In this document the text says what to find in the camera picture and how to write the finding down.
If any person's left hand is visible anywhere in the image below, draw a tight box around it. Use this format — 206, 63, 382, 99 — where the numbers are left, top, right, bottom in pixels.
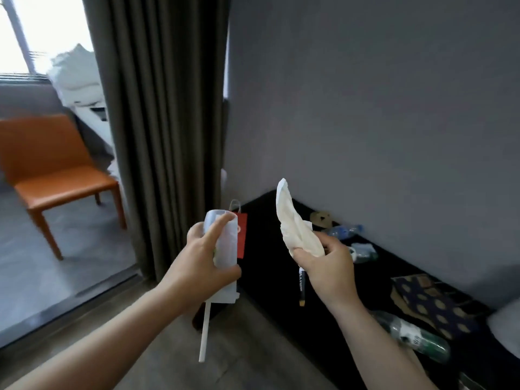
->
158, 213, 243, 314

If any person's right hand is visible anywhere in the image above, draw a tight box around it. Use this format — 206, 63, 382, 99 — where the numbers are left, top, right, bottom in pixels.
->
292, 232, 361, 314

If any translucent white bottle with tube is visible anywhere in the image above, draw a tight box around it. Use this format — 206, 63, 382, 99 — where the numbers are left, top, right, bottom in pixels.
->
198, 209, 241, 364

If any white tissue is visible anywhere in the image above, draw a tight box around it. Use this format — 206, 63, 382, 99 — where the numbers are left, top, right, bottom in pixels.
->
276, 178, 326, 259

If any person's right forearm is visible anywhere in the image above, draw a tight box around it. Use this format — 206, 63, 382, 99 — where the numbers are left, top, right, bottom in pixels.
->
328, 295, 440, 390

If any person's left forearm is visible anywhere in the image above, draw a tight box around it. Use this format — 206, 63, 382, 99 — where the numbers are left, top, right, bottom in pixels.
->
4, 280, 191, 390

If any clear plastic water bottle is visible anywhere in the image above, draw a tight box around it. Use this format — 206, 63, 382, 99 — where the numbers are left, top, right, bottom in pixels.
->
348, 243, 379, 264
323, 224, 365, 240

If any brown cardboard piece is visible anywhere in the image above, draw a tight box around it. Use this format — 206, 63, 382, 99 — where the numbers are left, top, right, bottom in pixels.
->
310, 210, 334, 229

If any red paper bag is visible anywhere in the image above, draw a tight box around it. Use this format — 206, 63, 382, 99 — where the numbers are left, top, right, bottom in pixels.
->
229, 199, 248, 260

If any black low bench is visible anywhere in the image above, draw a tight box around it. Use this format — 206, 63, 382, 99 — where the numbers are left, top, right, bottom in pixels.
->
237, 190, 520, 390

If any grey-brown curtain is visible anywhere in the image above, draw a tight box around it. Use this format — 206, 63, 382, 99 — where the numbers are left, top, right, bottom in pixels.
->
81, 0, 232, 283

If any dark blue patterned bag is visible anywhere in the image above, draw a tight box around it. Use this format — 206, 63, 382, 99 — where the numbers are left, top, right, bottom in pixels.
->
390, 274, 492, 342

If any green plastic bottle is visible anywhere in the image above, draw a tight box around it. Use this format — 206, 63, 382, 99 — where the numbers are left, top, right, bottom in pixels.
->
370, 310, 451, 364

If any orange chair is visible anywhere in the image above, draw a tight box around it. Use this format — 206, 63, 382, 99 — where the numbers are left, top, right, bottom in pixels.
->
0, 114, 128, 261

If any pile of white bedding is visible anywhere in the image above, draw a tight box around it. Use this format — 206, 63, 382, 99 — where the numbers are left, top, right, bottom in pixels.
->
46, 43, 117, 147

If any white pillow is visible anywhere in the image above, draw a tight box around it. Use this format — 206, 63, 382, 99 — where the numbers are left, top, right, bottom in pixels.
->
487, 298, 520, 360

